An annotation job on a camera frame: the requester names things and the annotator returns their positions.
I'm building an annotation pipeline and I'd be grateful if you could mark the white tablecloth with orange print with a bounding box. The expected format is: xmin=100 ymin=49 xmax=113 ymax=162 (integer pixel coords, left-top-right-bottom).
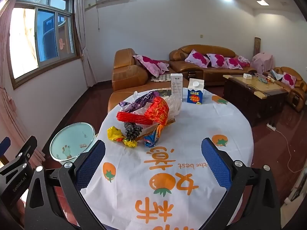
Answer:
xmin=80 ymin=87 xmax=255 ymax=230

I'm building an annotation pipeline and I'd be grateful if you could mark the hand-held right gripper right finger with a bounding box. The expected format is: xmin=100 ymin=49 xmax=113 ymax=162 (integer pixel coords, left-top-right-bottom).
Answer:
xmin=201 ymin=138 xmax=281 ymax=230

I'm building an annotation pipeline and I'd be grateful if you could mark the white power cable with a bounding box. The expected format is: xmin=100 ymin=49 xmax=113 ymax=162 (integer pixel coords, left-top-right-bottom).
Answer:
xmin=275 ymin=129 xmax=307 ymax=173

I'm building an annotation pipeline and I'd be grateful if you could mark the pink cloth cover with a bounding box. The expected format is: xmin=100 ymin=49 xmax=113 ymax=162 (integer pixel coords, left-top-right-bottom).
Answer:
xmin=253 ymin=53 xmax=274 ymax=75

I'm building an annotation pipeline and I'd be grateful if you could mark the red foil wrapper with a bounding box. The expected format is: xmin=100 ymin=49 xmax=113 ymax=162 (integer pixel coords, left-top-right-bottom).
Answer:
xmin=144 ymin=97 xmax=170 ymax=125

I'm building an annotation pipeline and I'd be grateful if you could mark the blue and white milk carton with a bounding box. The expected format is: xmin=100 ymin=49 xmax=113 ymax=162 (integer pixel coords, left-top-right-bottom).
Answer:
xmin=187 ymin=78 xmax=205 ymax=104

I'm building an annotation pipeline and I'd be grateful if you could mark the checkered cloth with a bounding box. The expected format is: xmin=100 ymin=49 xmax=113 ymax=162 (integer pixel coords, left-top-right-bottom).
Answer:
xmin=151 ymin=74 xmax=172 ymax=82

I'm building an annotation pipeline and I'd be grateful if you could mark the brown standing panel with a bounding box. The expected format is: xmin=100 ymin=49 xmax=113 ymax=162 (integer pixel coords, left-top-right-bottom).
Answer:
xmin=254 ymin=37 xmax=262 ymax=58

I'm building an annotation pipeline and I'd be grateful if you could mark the blue and orange wrapper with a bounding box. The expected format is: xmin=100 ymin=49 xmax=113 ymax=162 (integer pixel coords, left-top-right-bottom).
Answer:
xmin=144 ymin=123 xmax=166 ymax=147

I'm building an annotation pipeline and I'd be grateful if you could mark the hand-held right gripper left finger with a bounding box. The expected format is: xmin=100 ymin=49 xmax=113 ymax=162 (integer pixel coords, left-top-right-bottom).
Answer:
xmin=24 ymin=139 xmax=106 ymax=230

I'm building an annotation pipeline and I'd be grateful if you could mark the pink floral cloth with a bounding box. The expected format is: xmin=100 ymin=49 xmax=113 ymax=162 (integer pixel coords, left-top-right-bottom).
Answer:
xmin=237 ymin=56 xmax=251 ymax=67

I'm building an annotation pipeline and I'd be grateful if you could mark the orange leather armchair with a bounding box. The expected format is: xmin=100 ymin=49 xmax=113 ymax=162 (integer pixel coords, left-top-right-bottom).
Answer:
xmin=264 ymin=66 xmax=307 ymax=112

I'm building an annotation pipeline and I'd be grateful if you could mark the white and blue tall box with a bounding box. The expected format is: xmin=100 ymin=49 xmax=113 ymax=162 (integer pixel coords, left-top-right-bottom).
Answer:
xmin=170 ymin=73 xmax=183 ymax=102

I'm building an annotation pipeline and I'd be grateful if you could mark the dark ridged wrapper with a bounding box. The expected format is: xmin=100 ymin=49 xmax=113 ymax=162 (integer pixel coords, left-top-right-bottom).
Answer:
xmin=123 ymin=122 xmax=143 ymax=141

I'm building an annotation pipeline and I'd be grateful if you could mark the dark wooden coffee table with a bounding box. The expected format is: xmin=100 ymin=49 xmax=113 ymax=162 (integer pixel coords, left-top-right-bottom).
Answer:
xmin=223 ymin=73 xmax=294 ymax=127

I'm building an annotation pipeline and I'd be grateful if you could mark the yellow wrapper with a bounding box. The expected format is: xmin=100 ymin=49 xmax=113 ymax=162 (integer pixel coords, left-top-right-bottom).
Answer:
xmin=107 ymin=126 xmax=138 ymax=147

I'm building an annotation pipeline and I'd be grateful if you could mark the orange leather long sofa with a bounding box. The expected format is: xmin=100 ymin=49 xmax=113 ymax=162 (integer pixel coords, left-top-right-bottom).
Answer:
xmin=169 ymin=44 xmax=257 ymax=87

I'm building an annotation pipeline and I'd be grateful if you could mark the pink floral pillow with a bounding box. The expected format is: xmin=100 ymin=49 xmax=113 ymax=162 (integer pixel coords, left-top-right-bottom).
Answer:
xmin=224 ymin=57 xmax=243 ymax=70
xmin=133 ymin=55 xmax=170 ymax=77
xmin=185 ymin=49 xmax=211 ymax=68
xmin=207 ymin=53 xmax=228 ymax=68
xmin=281 ymin=72 xmax=298 ymax=89

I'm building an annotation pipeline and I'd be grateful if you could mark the dark seaweed packet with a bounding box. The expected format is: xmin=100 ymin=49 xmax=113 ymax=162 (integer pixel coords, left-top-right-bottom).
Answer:
xmin=151 ymin=89 xmax=172 ymax=97

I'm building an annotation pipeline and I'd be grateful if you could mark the sliding glass window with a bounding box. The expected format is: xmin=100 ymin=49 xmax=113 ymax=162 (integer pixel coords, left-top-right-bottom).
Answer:
xmin=10 ymin=0 xmax=81 ymax=89

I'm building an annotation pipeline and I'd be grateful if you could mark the clear plastic bag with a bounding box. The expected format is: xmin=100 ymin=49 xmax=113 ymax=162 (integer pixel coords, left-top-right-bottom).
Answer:
xmin=120 ymin=91 xmax=183 ymax=121

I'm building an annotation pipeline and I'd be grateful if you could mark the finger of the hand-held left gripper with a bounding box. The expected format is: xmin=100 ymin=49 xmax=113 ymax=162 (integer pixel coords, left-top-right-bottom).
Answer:
xmin=0 ymin=135 xmax=38 ymax=173
xmin=0 ymin=136 xmax=11 ymax=153

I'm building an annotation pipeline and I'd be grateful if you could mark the teal bin with metal rim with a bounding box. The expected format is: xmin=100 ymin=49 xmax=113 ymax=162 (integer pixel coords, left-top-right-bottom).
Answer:
xmin=50 ymin=123 xmax=96 ymax=161

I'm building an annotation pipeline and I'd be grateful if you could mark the purple foil wrapper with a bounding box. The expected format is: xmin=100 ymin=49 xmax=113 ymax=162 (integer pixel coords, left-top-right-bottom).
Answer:
xmin=119 ymin=92 xmax=156 ymax=113

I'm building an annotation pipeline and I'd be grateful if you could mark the orange leather chaise sofa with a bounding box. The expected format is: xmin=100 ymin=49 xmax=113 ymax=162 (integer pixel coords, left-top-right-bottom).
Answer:
xmin=108 ymin=48 xmax=183 ymax=113

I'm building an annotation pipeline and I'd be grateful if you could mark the tan packet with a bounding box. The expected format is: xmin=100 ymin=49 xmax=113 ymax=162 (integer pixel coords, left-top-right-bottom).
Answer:
xmin=134 ymin=118 xmax=176 ymax=140

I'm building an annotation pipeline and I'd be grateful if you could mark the pale tied curtain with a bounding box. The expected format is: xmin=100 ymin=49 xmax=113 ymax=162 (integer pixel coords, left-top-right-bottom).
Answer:
xmin=73 ymin=0 xmax=98 ymax=88

